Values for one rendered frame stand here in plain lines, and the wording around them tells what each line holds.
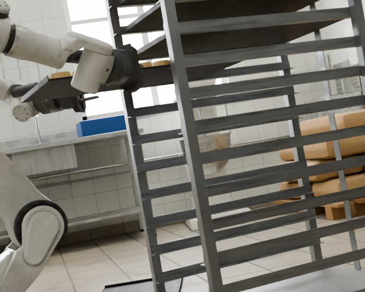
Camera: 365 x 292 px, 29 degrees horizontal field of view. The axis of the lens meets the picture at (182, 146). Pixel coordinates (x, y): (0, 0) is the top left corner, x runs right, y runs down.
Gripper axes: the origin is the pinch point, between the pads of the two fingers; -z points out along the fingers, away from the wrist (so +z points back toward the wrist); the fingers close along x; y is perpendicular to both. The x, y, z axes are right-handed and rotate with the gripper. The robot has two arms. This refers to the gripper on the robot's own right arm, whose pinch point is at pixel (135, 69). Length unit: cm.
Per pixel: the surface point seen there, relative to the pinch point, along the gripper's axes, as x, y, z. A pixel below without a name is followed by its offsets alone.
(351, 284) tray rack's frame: -72, -37, -44
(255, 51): 0.8, -25.9, -25.5
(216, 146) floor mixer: -23, 105, -354
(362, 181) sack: -65, -6, -322
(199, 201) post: -37.2, -9.1, -4.6
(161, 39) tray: 8.6, -2.6, -15.3
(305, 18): 8, -39, -39
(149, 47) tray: 8.5, 4.8, -22.9
